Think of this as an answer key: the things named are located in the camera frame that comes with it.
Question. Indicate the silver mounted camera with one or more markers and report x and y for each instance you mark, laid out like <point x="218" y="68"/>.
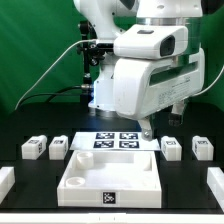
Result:
<point x="105" y="45"/>

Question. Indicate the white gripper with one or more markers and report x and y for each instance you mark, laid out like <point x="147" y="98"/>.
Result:
<point x="143" y="87"/>

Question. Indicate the white square tabletop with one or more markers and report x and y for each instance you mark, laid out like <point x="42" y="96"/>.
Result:
<point x="123" y="179"/>

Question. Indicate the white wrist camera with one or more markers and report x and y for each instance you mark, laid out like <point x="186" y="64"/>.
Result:
<point x="151" y="42"/>

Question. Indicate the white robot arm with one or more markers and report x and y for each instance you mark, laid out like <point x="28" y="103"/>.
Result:
<point x="112" y="18"/>

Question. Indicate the white obstacle piece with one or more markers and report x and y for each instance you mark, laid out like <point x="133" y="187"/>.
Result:
<point x="7" y="180"/>
<point x="215" y="180"/>

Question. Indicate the white obstacle piece right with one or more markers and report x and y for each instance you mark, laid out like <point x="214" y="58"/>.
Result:
<point x="215" y="180"/>

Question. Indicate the white obstacle piece left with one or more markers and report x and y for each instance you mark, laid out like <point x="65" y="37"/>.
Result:
<point x="7" y="180"/>

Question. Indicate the black camera stand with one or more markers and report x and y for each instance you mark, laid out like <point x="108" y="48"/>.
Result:
<point x="90" y="55"/>

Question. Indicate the white front rail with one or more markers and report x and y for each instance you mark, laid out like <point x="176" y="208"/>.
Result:
<point x="7" y="218"/>

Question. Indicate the white marker sheet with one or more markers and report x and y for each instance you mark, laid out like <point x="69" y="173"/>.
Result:
<point x="129" y="141"/>

